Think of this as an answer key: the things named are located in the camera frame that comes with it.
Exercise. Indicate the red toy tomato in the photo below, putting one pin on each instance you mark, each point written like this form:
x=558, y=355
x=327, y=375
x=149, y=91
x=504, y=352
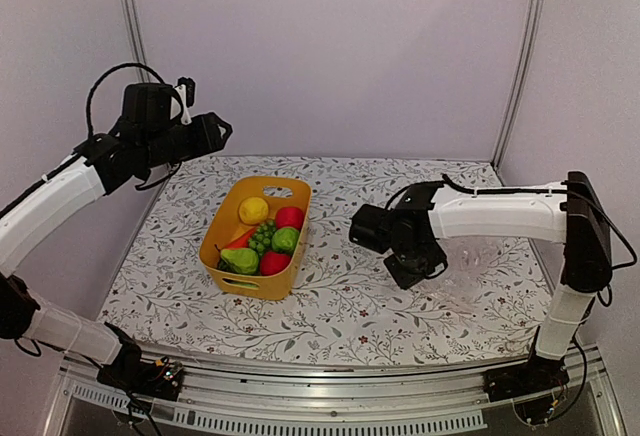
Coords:
x=273, y=263

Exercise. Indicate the aluminium front rail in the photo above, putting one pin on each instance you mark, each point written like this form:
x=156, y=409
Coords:
x=224, y=395

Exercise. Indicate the clear zip top bag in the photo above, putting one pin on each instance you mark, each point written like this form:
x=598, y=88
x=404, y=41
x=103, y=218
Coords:
x=478, y=267

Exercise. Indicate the orange toy carrot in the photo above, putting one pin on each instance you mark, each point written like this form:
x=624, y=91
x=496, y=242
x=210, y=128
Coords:
x=242, y=241

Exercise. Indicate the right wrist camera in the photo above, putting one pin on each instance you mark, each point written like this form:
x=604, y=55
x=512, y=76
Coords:
x=408, y=272

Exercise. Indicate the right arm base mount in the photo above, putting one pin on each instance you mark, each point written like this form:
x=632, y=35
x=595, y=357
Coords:
x=532, y=380

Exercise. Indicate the green toy pear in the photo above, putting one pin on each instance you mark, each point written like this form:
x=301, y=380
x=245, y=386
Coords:
x=243, y=261

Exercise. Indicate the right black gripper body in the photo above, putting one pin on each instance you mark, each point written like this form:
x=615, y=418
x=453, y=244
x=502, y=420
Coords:
x=393, y=247

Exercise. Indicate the green toy grapes bunch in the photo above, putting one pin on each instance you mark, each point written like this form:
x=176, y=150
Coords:
x=261, y=240

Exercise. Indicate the yellow toy lemon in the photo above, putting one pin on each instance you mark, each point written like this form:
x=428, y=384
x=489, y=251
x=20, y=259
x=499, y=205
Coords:
x=253, y=210

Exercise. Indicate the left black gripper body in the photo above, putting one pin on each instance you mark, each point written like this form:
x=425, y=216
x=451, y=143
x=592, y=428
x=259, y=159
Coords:
x=165, y=147

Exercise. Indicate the aluminium post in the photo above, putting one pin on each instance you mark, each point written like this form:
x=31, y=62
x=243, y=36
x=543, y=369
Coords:
x=134, y=31
x=527, y=47

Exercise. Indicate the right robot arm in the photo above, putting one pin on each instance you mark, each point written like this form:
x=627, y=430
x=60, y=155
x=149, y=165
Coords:
x=408, y=231

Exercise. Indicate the green toy cabbage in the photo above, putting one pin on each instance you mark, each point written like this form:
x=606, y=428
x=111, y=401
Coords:
x=285, y=240

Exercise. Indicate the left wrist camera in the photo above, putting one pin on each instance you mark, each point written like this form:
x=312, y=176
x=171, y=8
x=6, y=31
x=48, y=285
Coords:
x=186, y=90

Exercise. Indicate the yellow plastic basket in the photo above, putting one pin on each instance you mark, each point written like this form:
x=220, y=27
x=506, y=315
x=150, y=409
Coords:
x=226, y=226

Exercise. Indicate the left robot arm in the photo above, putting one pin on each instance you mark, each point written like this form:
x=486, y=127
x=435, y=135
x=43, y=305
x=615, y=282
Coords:
x=154, y=129

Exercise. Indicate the right aluminium post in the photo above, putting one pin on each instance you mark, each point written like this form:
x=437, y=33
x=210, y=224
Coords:
x=527, y=47

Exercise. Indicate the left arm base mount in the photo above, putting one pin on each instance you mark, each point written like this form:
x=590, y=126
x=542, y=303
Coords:
x=161, y=378

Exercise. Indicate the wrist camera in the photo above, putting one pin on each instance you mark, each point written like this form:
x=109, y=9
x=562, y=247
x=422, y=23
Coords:
x=408, y=272
x=186, y=90

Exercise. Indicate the red toy apple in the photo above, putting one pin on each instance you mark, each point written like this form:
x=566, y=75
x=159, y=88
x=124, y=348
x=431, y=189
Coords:
x=290, y=216

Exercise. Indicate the left aluminium post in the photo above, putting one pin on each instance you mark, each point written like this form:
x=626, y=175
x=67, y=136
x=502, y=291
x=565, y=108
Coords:
x=134, y=31

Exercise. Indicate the floral table cloth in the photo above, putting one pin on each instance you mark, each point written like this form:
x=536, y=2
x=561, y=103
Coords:
x=344, y=307

